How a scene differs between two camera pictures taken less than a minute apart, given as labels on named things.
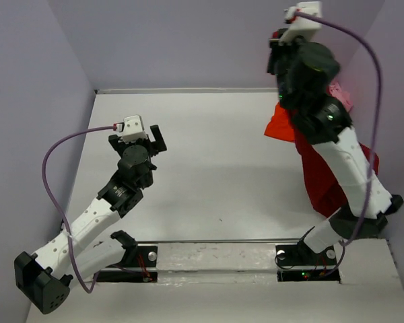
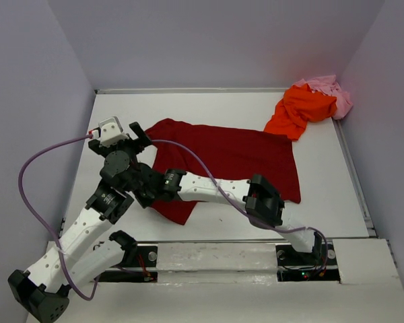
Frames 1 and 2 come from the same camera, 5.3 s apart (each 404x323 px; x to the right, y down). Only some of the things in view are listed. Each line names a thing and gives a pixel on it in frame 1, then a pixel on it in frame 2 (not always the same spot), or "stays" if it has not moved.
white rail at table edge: (190, 91) stays
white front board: (238, 284) stays
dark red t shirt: (328, 195) to (178, 145)
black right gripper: (279, 48) to (143, 200)
